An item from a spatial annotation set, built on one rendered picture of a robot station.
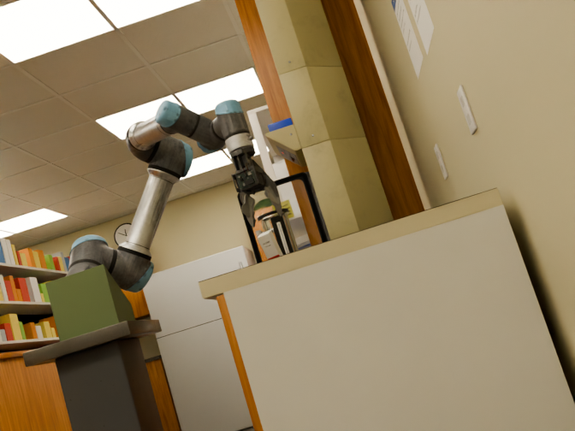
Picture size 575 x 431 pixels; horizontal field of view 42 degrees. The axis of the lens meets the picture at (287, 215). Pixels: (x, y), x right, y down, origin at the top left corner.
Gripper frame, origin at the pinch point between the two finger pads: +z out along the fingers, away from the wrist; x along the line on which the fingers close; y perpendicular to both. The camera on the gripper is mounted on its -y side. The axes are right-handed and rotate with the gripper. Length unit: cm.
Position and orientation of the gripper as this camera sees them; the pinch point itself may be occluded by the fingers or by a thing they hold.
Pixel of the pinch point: (267, 218)
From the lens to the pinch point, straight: 207.7
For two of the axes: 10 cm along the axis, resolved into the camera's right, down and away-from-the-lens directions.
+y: -3.4, -0.8, -9.4
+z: 3.1, 9.3, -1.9
